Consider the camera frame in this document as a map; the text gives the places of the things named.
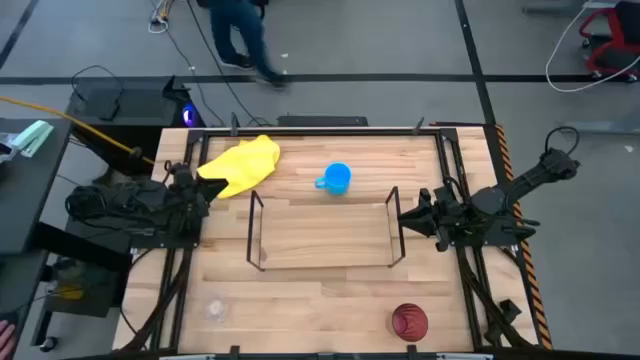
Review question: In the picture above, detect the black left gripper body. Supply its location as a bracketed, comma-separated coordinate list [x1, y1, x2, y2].
[169, 163, 211, 221]

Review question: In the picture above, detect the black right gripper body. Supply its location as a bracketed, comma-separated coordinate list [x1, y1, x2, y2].
[418, 187, 454, 253]

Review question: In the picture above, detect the blue plastic mug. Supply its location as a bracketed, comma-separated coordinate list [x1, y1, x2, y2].
[314, 161, 353, 197]

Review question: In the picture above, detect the small clear plastic cup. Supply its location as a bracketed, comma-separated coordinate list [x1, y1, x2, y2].
[205, 297, 230, 322]

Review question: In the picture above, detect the yellow cloth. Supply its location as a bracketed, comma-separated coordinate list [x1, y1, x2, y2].
[196, 134, 281, 200]

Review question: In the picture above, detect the black yellow hazard tape strip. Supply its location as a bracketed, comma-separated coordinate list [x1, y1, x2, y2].
[494, 123, 554, 350]

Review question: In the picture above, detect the black computer tower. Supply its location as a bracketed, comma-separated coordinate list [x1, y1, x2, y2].
[66, 75, 206, 176]

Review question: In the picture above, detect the black power strip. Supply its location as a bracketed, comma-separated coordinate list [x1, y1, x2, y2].
[276, 115, 370, 128]

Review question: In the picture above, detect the black rolling cart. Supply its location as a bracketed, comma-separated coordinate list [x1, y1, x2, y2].
[29, 219, 132, 351]

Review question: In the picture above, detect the person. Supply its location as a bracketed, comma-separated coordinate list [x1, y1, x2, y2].
[197, 0, 290, 90]

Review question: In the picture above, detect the black desk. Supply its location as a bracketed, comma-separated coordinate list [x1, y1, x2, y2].
[0, 117, 74, 351]

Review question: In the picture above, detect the mint green stapler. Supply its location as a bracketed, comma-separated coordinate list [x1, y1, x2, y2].
[10, 119, 55, 159]

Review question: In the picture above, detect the grey metal stand foot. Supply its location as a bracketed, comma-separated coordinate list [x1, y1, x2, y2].
[562, 118, 640, 135]

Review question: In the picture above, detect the person's hand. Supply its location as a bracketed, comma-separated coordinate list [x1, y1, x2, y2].
[0, 320, 17, 360]

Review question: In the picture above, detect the black wire shelf clear top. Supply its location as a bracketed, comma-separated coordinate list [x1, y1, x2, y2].
[245, 186, 407, 273]

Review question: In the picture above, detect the long black floor cable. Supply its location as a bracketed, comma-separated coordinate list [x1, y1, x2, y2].
[185, 0, 274, 128]

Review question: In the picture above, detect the black bracket clamp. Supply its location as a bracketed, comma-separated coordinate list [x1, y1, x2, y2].
[498, 298, 524, 326]

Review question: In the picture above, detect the black metal table frame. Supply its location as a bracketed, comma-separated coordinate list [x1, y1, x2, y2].
[127, 112, 541, 359]

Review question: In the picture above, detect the yellow cable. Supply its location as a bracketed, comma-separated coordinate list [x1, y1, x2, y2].
[0, 95, 156, 166]

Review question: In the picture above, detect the white plug and cable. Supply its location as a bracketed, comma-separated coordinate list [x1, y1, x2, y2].
[146, 0, 175, 35]

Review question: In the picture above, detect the white floor cable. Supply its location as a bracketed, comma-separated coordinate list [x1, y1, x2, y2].
[544, 0, 640, 94]

